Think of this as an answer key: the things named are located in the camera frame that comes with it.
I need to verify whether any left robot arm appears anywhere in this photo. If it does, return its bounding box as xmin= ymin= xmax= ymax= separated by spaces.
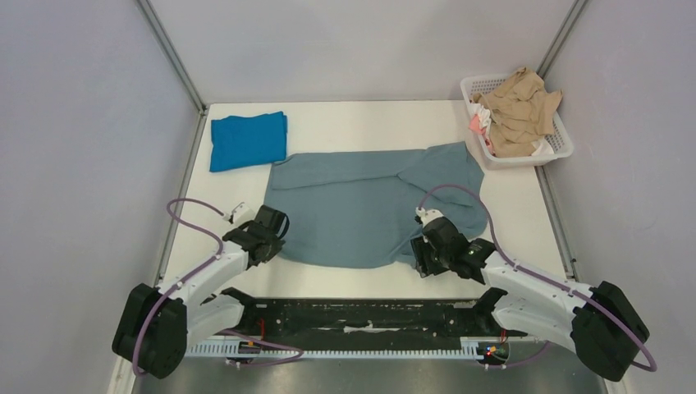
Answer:
xmin=111 ymin=199 xmax=290 ymax=378

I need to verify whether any folded bright blue t-shirt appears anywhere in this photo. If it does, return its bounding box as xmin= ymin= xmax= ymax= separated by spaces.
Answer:
xmin=209 ymin=112 xmax=288 ymax=172

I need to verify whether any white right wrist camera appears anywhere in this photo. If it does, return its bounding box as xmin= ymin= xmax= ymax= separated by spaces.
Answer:
xmin=415 ymin=207 xmax=443 ymax=227

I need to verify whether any grey-blue t-shirt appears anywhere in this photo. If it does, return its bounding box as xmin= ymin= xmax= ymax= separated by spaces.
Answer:
xmin=264 ymin=142 xmax=487 ymax=268

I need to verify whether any white slotted cable duct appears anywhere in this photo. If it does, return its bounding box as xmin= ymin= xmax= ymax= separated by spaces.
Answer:
xmin=185 ymin=337 xmax=505 ymax=362

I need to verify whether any white plastic laundry basket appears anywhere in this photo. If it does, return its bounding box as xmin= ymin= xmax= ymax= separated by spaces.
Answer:
xmin=460 ymin=73 xmax=574 ymax=170

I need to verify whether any aluminium frame rail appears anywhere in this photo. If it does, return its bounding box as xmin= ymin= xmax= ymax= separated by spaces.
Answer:
xmin=135 ymin=0 xmax=207 ymax=114
xmin=537 ymin=0 xmax=590 ymax=79

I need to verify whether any pink and white garment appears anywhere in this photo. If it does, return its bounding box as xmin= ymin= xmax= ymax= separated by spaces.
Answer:
xmin=469 ymin=103 xmax=495 ymax=156

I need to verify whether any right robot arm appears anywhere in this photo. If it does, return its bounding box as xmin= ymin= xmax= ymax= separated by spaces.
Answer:
xmin=411 ymin=208 xmax=650 ymax=382

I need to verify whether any aluminium frame rail right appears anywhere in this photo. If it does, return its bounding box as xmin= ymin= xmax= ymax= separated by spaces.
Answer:
xmin=537 ymin=0 xmax=590 ymax=79

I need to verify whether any beige t-shirt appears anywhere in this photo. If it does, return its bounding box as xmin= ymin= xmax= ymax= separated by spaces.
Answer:
xmin=470 ymin=67 xmax=563 ymax=158

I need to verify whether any aluminium frame rail left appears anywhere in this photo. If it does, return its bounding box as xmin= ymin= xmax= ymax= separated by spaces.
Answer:
xmin=135 ymin=0 xmax=207 ymax=114

